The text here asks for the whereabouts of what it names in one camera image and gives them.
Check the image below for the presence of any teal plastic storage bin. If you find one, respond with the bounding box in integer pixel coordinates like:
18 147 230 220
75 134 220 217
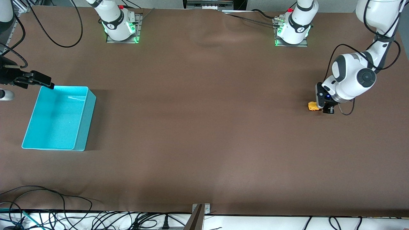
21 85 97 152

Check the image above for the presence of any brown table cloth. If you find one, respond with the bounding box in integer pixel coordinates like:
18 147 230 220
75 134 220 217
0 6 409 217

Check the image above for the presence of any grey power strip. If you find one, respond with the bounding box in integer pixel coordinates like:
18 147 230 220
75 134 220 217
186 0 234 10

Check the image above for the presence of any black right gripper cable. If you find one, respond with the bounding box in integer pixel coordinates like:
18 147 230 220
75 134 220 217
0 14 28 68

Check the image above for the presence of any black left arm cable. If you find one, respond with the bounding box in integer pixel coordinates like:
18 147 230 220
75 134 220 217
323 0 402 116

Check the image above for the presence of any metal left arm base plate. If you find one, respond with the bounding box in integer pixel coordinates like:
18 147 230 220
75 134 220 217
273 18 309 48

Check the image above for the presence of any aluminium frame rail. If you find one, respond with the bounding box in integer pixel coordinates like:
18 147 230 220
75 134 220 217
11 0 43 13

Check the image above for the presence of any long black floor cable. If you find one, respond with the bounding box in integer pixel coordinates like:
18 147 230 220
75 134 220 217
0 185 103 230

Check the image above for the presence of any black cable at arm base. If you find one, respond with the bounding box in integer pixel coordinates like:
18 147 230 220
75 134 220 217
251 9 278 20

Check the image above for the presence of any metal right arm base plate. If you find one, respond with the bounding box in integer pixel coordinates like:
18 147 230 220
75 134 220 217
106 13 143 44

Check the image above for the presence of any grey braided cable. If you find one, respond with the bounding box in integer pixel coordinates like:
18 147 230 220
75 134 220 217
221 11 278 27

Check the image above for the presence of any teal cable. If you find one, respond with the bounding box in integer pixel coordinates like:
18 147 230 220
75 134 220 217
0 208 42 230

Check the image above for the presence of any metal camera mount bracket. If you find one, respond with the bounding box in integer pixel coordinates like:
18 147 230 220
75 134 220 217
184 203 211 230

